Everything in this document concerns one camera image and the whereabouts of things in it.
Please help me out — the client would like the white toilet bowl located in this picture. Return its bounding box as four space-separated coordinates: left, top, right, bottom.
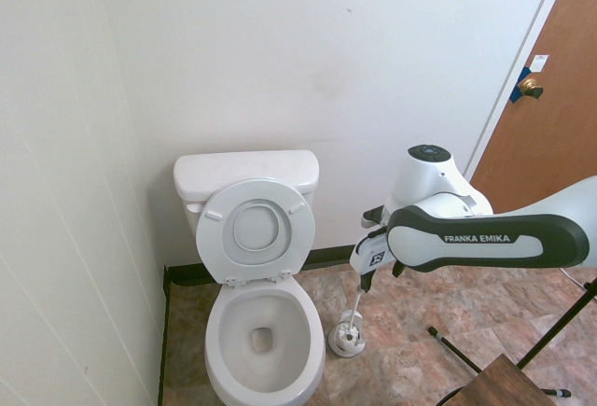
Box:
204 274 326 406

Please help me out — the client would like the brown wooden door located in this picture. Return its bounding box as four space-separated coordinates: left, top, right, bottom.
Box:
469 0 597 215

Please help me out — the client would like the white toilet brush holder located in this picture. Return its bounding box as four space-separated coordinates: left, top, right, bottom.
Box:
328 311 367 359

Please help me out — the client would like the black floor cable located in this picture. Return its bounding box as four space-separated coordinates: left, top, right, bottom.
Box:
437 385 469 406

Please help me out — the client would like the black camera tripod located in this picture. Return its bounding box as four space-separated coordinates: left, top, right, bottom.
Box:
427 276 597 400

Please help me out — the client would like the blue tape strip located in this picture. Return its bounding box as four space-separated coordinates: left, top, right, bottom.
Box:
508 65 535 105

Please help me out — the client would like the white floor cable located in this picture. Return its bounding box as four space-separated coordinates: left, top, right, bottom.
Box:
561 267 590 287

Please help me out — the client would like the white toilet brush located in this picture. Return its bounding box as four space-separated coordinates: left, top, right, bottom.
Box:
336 283 366 347

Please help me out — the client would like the white toilet seat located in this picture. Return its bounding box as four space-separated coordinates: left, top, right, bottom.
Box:
195 177 317 288

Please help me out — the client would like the brown wooden board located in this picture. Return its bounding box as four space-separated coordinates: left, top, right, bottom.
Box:
463 353 566 406

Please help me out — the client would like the white door frame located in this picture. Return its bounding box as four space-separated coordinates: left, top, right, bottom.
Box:
453 0 579 189

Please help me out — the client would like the white toilet seat cover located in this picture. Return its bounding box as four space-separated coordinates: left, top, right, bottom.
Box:
224 197 294 259

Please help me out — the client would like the black rubber baseboard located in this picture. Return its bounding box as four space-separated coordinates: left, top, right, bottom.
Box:
155 264 174 406
164 244 358 287

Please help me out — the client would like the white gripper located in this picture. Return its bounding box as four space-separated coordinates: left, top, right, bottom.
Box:
350 231 405 294

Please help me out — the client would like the brass door knob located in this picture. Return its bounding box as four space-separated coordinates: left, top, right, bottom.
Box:
518 76 546 101

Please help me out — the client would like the white paper label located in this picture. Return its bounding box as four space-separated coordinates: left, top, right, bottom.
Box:
527 53 551 74

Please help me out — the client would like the white toilet tank lid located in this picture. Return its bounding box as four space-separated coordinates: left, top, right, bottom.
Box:
173 149 322 195

